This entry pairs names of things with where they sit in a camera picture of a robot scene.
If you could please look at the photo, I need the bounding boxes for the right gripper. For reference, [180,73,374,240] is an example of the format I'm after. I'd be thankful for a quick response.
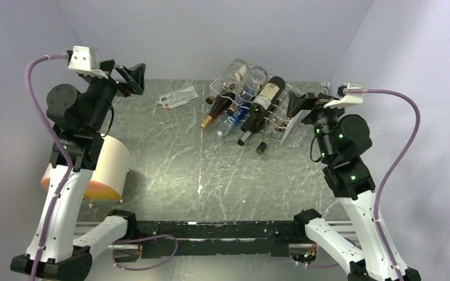
[285,90,349,160]

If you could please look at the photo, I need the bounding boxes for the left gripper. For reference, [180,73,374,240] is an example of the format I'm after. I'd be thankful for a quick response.
[85,60,146,133]

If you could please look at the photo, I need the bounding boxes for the dark green wine bottle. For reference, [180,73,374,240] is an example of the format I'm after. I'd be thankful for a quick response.
[241,76,286,134]

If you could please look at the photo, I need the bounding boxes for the clear bottle white label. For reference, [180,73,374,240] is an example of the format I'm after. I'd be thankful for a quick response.
[210,59,250,97]

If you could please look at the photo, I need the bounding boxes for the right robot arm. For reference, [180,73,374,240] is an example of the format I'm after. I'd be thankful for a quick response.
[287,89,421,280]

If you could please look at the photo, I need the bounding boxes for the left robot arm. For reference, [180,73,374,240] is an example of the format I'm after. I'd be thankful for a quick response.
[10,60,146,280]

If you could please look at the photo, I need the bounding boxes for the brown label bottle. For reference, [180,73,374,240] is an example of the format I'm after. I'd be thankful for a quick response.
[256,98,292,155]

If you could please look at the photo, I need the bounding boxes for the silver capped dark bottle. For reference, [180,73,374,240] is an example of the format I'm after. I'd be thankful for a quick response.
[237,115,265,146]

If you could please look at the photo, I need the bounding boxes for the blue label water bottle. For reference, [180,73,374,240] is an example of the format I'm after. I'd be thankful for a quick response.
[215,102,251,137]

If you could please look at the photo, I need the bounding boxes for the gold capped wine bottle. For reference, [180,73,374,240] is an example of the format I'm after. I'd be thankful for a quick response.
[200,92,236,129]

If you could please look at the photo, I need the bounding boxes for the cream cylinder roll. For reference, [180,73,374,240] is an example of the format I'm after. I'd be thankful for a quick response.
[40,134,132,201]

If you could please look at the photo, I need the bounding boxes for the white wire wine rack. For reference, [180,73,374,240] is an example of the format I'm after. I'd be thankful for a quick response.
[215,67,301,154]

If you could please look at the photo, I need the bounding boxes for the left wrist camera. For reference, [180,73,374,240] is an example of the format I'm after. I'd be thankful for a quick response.
[68,46,108,78]

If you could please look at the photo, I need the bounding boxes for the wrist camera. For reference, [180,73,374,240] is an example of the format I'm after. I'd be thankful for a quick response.
[323,82,364,109]
[68,46,108,78]

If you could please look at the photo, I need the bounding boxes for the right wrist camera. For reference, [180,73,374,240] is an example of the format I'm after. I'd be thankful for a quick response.
[323,82,364,109]

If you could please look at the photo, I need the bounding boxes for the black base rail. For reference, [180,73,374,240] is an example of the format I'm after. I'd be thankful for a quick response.
[138,221,311,259]

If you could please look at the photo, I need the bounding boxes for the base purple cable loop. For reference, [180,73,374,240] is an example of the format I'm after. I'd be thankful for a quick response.
[111,234,179,272]

